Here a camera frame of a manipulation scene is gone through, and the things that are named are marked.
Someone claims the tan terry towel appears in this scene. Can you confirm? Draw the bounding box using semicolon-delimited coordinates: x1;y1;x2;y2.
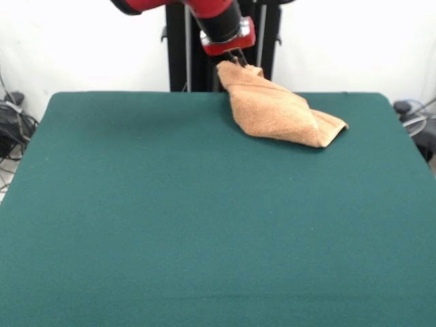
216;60;350;150

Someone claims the dark green table cloth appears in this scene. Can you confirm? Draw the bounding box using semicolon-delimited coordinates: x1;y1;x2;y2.
0;91;436;327

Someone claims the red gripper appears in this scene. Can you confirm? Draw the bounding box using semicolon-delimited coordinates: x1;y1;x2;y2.
200;16;257;67

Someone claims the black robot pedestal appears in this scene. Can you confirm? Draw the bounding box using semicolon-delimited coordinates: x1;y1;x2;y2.
160;0;285;93

